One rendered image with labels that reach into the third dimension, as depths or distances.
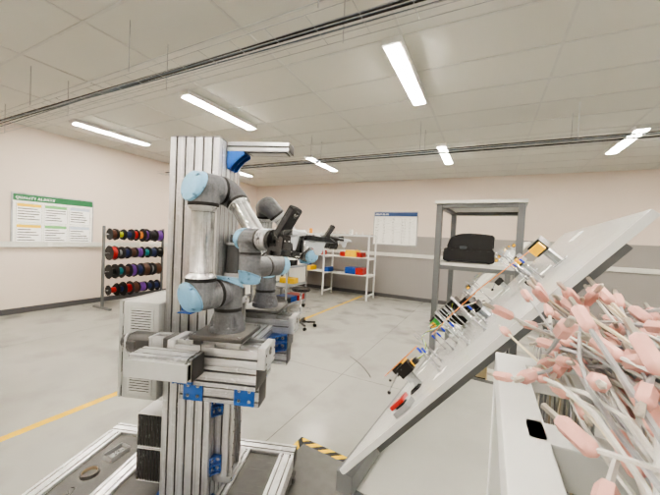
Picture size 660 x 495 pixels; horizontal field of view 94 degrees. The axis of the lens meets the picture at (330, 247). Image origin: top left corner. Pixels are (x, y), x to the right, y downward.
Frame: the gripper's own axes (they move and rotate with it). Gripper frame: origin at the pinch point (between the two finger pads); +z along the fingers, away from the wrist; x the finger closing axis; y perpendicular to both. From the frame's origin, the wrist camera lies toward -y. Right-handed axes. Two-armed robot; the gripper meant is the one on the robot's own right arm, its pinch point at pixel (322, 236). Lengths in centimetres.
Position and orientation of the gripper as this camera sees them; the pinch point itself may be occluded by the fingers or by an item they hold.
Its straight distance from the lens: 91.5
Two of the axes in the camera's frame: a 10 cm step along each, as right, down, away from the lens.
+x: -5.3, -1.4, -8.4
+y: -1.2, 9.9, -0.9
